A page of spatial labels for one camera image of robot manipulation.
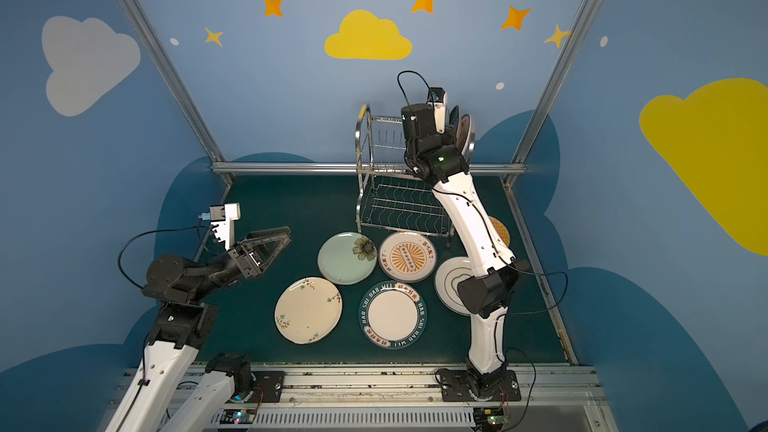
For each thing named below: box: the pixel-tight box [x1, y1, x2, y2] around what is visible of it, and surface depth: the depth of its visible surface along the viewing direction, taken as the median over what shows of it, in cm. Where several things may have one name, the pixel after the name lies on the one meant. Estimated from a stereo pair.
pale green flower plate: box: [318, 232, 378, 285], surface depth 100 cm
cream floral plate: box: [275, 277, 343, 345], surface depth 88 cm
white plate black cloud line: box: [434, 256, 473, 316], surface depth 95 cm
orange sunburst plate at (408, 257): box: [378, 232, 437, 283], surface depth 100 cm
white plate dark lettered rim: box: [359, 280, 428, 350], surface depth 88 cm
